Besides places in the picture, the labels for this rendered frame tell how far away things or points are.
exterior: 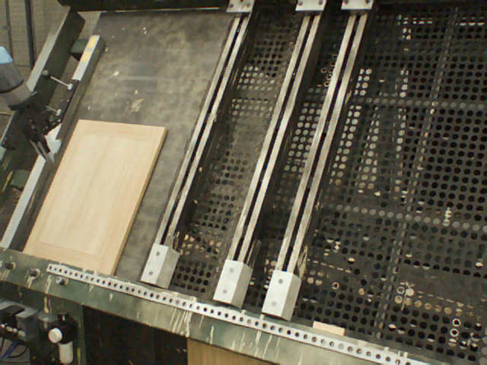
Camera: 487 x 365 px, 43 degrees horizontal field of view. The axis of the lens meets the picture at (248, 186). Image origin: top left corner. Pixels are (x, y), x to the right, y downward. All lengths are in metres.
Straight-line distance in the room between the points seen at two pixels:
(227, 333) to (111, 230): 0.63
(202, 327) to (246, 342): 0.16
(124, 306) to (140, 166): 0.52
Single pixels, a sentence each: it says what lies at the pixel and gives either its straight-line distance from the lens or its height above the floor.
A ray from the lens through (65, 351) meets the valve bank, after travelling 2.20.
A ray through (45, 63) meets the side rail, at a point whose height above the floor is 1.56.
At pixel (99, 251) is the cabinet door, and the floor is 0.95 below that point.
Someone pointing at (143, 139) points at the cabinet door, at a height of 1.31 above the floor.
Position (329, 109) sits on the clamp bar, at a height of 1.46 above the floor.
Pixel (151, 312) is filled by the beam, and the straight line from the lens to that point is 1.96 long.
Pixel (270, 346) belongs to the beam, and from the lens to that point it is 1.75.
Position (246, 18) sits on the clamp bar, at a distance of 2.28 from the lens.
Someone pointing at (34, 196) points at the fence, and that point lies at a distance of 2.52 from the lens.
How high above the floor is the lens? 1.67
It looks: 14 degrees down
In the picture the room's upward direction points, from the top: straight up
